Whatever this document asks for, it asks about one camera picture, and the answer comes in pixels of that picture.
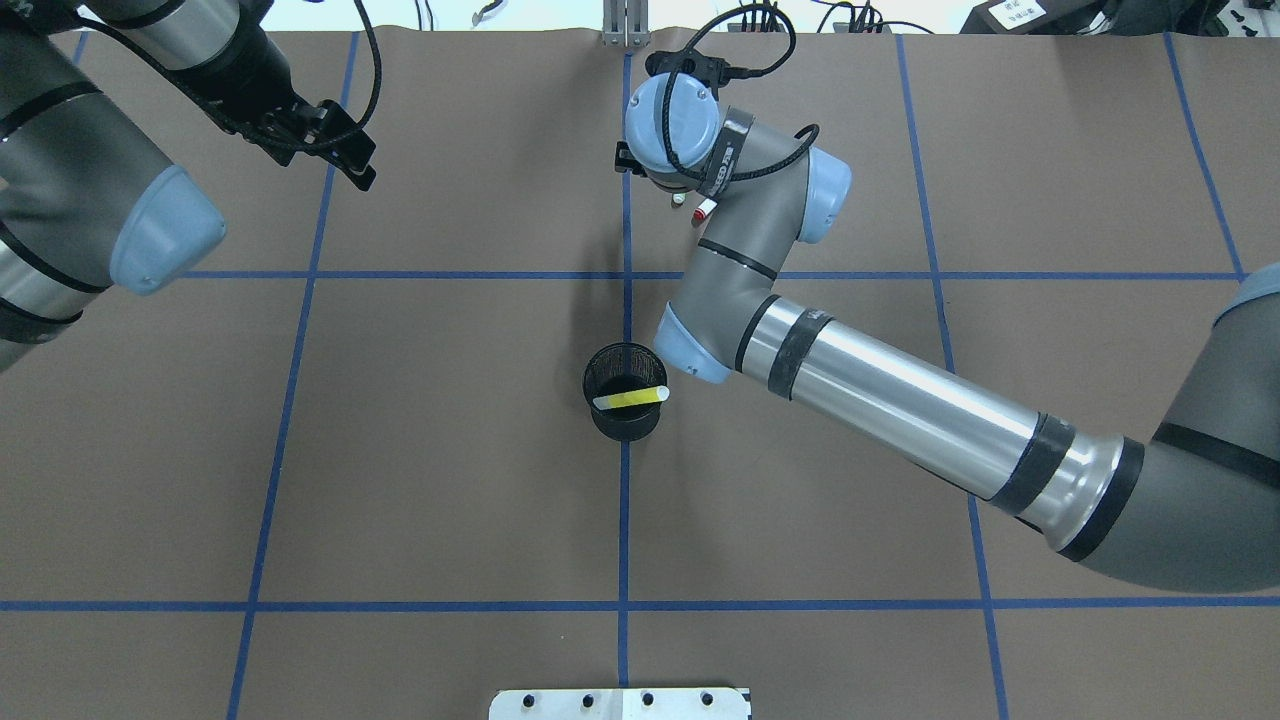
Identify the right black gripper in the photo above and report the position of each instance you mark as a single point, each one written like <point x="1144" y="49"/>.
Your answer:
<point x="625" y="160"/>

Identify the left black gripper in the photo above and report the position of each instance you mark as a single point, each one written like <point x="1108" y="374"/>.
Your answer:
<point x="247" y="88"/>

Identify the red white marker pen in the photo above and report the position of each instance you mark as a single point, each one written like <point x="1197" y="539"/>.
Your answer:
<point x="702" y="211"/>

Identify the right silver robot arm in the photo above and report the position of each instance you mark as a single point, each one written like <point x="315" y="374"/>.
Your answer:
<point x="1193" y="509"/>

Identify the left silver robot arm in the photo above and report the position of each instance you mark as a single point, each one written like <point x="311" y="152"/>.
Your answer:
<point x="89" y="200"/>

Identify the black mesh pen holder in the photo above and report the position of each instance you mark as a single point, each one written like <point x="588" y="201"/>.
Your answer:
<point x="619" y="368"/>

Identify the yellow highlighter pen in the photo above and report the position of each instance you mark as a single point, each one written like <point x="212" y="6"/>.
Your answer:
<point x="631" y="398"/>

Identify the black label box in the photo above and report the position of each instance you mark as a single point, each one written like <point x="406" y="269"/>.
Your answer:
<point x="1031" y="17"/>

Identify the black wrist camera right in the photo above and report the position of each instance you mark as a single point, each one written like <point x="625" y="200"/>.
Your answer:
<point x="709" y="71"/>

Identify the aluminium frame post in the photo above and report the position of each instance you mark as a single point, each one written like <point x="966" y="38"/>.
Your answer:
<point x="625" y="23"/>

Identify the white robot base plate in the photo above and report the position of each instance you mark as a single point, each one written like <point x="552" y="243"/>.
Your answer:
<point x="623" y="703"/>

